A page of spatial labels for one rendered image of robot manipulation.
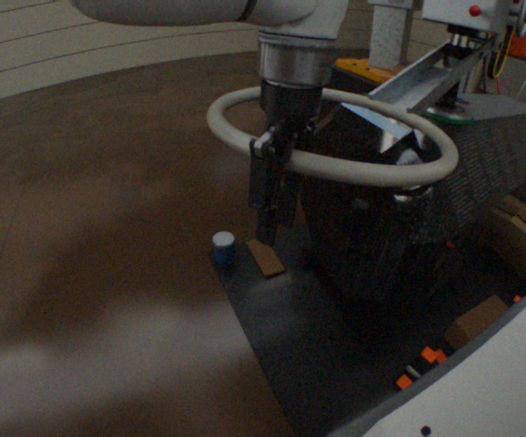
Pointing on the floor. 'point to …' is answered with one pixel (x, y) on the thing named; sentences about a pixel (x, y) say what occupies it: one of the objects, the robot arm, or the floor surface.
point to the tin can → (224, 248)
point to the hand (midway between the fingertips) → (277, 216)
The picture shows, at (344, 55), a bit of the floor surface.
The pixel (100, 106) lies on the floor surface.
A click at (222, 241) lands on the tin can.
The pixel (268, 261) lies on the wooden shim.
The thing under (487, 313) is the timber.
